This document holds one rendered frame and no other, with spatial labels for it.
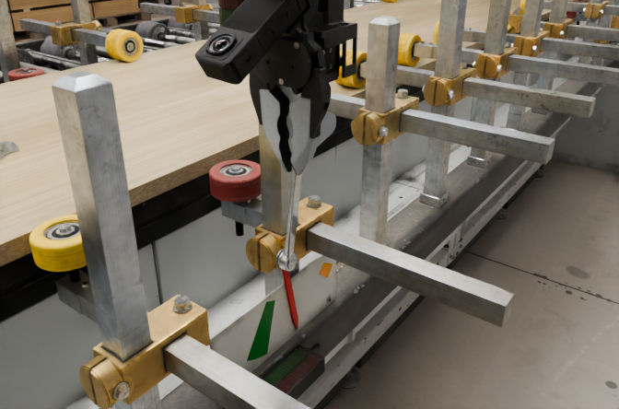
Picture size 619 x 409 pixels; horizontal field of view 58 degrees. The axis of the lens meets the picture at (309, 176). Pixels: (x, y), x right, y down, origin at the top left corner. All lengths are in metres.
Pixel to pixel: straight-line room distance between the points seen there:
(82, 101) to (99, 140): 0.04
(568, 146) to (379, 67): 2.61
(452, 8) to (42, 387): 0.88
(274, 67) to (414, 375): 1.38
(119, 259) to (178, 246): 0.37
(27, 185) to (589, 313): 1.84
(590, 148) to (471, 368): 1.83
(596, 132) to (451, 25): 2.35
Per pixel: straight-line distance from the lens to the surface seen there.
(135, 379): 0.63
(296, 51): 0.53
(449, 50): 1.09
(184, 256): 0.94
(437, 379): 1.81
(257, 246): 0.73
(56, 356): 0.86
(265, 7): 0.52
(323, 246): 0.76
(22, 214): 0.81
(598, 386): 1.95
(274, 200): 0.72
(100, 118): 0.50
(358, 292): 0.93
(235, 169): 0.83
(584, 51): 1.58
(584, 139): 3.39
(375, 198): 0.94
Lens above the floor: 1.25
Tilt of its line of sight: 25 degrees down
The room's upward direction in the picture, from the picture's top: straight up
